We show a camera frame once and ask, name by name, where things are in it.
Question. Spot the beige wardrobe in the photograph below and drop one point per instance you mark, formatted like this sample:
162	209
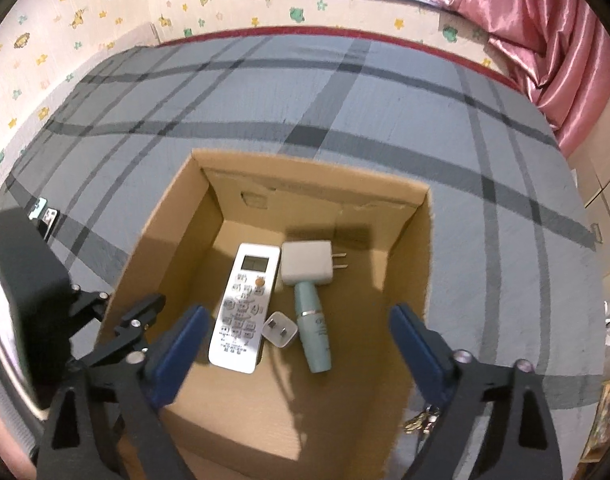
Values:
602	185

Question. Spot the small white charger plug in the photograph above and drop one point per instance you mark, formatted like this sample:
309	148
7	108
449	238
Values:
281	331

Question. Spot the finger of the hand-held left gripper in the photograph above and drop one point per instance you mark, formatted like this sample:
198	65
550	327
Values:
137	320
90	305

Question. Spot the white remote control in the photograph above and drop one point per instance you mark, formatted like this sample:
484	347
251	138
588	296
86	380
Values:
245	310

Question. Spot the pink satin curtain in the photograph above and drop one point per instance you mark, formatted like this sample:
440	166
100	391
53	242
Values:
535	35

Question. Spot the white phone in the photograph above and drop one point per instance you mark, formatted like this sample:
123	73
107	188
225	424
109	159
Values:
51	219

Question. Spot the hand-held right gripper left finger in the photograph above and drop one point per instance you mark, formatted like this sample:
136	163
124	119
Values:
180	355

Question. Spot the teal phone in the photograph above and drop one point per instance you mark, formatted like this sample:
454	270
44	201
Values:
37	206

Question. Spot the person's left forearm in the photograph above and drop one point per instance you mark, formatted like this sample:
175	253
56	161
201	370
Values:
10	445

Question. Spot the teal cosmetic bottle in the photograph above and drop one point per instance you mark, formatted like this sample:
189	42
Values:
315	340

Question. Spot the grey plaid bed sheet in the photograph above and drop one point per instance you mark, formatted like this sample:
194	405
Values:
335	110

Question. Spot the large white charger plug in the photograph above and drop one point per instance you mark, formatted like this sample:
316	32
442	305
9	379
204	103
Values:
305	262

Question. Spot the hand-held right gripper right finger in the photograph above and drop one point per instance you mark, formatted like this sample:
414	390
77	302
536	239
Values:
417	352

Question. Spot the cardboard box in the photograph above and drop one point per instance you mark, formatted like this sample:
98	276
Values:
295	410

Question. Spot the yellow patterned object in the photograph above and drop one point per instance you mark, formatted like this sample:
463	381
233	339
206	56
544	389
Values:
607	420

